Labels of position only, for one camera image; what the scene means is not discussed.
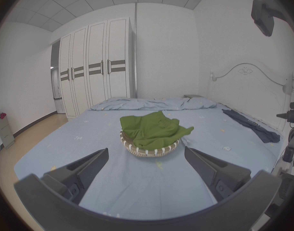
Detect green shorts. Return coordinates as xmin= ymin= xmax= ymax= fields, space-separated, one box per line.
xmin=120 ymin=111 xmax=194 ymax=154

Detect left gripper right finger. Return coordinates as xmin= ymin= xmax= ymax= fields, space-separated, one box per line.
xmin=184 ymin=146 xmax=252 ymax=203

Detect pale blue quilt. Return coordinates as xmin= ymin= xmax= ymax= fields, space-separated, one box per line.
xmin=89 ymin=96 xmax=218 ymax=111

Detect dark blue T-shirt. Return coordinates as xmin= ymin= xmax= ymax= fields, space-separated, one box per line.
xmin=222 ymin=108 xmax=281 ymax=144

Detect grey chest of drawers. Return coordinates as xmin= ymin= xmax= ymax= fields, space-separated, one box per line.
xmin=0 ymin=115 xmax=15 ymax=157

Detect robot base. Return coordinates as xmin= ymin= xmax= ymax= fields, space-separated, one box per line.
xmin=266 ymin=160 xmax=294 ymax=228

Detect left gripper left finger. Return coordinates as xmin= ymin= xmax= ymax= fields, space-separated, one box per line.
xmin=42 ymin=148 xmax=109 ymax=205

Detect round woven basket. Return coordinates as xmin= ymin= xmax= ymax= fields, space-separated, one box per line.
xmin=120 ymin=129 xmax=180 ymax=157

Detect bed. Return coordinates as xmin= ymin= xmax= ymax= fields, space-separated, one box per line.
xmin=13 ymin=62 xmax=294 ymax=221

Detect white wardrobe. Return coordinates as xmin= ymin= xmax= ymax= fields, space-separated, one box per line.
xmin=58 ymin=17 xmax=134 ymax=118

